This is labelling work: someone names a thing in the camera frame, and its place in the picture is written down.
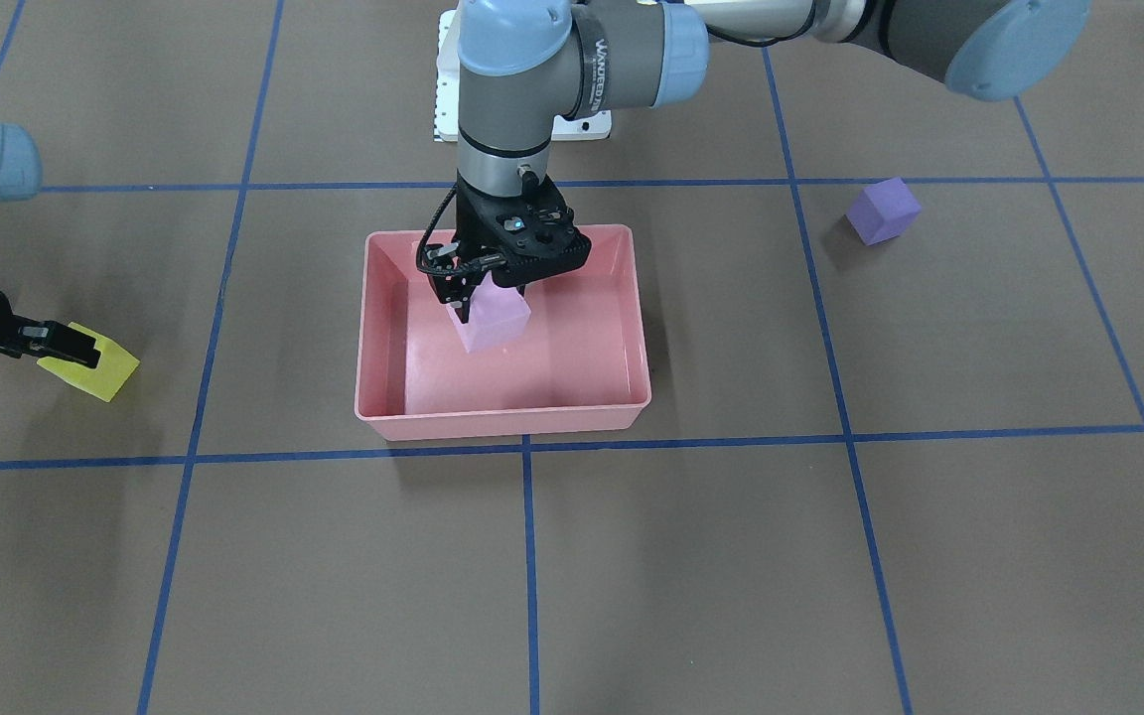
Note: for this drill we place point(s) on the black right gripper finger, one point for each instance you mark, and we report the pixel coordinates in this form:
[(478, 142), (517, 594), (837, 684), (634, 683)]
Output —
[(51, 339)]

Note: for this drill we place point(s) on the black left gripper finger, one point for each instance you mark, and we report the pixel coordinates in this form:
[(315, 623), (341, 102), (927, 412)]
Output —
[(457, 290)]

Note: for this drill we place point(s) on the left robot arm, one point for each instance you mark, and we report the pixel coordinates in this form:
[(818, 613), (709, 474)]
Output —
[(521, 65)]

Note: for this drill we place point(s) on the purple foam block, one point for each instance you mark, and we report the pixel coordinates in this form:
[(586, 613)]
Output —
[(883, 211)]

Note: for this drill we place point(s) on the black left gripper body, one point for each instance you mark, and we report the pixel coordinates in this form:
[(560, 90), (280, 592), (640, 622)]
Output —
[(469, 220)]

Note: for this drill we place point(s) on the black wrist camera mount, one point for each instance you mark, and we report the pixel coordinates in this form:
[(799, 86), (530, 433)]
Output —
[(435, 260)]

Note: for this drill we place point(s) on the pink plastic bin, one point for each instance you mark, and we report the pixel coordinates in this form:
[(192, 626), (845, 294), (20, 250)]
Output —
[(566, 356)]

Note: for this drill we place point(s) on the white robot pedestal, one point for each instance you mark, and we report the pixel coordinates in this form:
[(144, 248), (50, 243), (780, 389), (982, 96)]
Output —
[(448, 86)]

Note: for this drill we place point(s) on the pink foam block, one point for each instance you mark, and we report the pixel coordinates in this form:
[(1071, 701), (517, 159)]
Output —
[(499, 316)]

